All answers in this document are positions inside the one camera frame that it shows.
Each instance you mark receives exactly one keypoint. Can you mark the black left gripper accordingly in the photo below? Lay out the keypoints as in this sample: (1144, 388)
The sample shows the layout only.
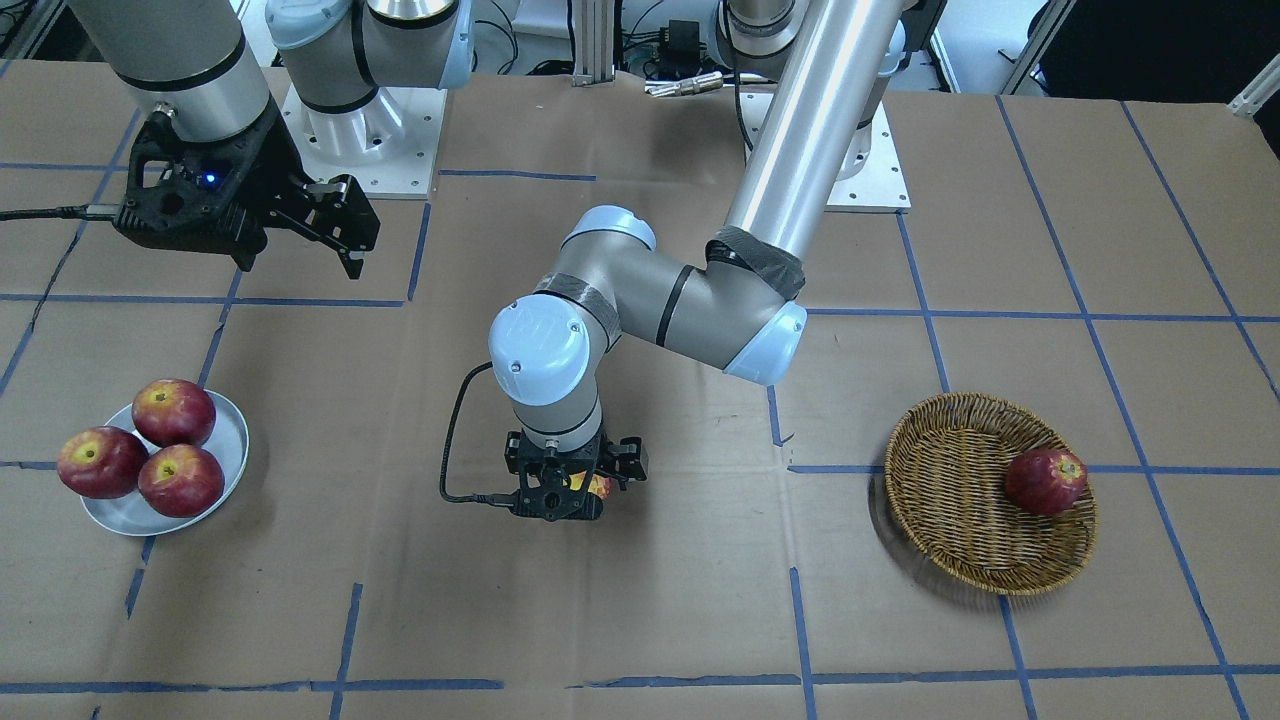
(627, 458)

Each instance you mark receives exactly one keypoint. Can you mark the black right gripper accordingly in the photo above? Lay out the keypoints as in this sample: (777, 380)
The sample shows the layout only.
(268, 158)

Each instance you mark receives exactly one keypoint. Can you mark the yellow-red striped apple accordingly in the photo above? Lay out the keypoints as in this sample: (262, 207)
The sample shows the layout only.
(601, 487)

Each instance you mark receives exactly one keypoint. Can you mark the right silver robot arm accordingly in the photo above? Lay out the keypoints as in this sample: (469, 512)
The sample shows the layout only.
(195, 57)

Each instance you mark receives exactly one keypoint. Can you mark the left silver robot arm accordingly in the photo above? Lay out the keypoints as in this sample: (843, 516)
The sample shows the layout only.
(728, 296)

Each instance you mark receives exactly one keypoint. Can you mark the red apple on plate rear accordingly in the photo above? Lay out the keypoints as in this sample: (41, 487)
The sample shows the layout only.
(171, 411)

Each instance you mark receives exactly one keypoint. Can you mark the red apple on plate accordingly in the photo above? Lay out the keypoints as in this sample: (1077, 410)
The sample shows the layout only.
(102, 462)
(171, 411)
(181, 481)

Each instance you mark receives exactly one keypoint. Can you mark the red apple on plate front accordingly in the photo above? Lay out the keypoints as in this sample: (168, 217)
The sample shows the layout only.
(181, 481)

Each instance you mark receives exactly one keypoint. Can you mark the red apple on plate outer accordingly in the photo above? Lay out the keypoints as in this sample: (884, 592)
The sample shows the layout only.
(102, 462)

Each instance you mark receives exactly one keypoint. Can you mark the light blue plate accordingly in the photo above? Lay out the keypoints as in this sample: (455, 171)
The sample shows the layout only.
(149, 511)

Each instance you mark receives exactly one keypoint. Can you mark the round wicker basket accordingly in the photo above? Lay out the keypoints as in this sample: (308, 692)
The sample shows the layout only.
(944, 474)

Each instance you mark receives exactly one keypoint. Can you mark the dark red apple in basket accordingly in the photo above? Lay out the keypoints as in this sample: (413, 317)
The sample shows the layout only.
(1045, 481)

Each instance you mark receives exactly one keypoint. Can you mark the black power adapter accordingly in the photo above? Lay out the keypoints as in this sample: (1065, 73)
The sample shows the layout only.
(683, 37)

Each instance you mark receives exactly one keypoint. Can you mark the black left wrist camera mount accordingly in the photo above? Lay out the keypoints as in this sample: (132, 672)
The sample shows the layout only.
(556, 495)

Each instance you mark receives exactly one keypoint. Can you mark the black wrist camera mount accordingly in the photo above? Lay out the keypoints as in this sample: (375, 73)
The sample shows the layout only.
(556, 495)
(183, 196)

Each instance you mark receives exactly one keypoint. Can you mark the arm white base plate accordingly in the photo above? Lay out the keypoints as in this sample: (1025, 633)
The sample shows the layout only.
(880, 170)
(388, 145)

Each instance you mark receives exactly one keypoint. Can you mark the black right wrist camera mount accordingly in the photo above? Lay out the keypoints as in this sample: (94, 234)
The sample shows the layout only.
(183, 196)

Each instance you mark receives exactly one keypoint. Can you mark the aluminium profile post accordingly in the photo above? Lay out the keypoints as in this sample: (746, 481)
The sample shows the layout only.
(593, 33)

